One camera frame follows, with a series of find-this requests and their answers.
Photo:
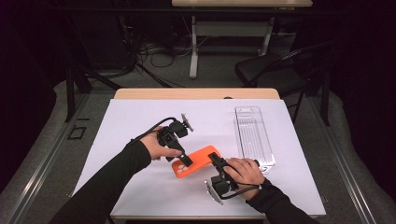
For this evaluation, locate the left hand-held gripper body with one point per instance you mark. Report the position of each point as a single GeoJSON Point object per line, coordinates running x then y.
{"type": "Point", "coordinates": [174, 130]}

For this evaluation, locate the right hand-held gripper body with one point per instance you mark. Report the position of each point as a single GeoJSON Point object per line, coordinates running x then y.
{"type": "Point", "coordinates": [222, 185]}

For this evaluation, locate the orange phone case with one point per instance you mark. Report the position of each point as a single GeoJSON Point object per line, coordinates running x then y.
{"type": "Point", "coordinates": [199, 161]}

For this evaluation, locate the clear plastic packaging box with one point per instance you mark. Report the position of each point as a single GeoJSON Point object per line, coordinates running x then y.
{"type": "Point", "coordinates": [253, 137]}

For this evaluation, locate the person's left hand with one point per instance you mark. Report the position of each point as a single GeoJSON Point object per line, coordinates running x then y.
{"type": "Point", "coordinates": [155, 146]}

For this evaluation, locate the person's right hand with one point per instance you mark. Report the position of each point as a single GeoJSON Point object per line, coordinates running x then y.
{"type": "Point", "coordinates": [247, 175]}

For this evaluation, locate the white table mat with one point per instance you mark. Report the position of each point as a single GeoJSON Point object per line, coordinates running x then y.
{"type": "Point", "coordinates": [174, 196]}

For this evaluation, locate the desk with white legs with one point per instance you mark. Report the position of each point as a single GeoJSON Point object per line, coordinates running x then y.
{"type": "Point", "coordinates": [193, 46]}

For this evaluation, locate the black folding chair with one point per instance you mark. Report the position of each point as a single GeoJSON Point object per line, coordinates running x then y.
{"type": "Point", "coordinates": [267, 70]}

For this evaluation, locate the black metal stand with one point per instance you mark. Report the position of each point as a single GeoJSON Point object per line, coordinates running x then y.
{"type": "Point", "coordinates": [70, 93]}

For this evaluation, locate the dark equipment cabinet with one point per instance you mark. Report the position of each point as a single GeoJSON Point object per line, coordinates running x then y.
{"type": "Point", "coordinates": [102, 40]}

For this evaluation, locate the black horizontal bar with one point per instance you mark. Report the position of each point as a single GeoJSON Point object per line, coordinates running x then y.
{"type": "Point", "coordinates": [124, 11]}

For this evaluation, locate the metal floor rail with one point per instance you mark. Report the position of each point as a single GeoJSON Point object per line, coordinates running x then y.
{"type": "Point", "coordinates": [46, 158]}
{"type": "Point", "coordinates": [339, 158]}

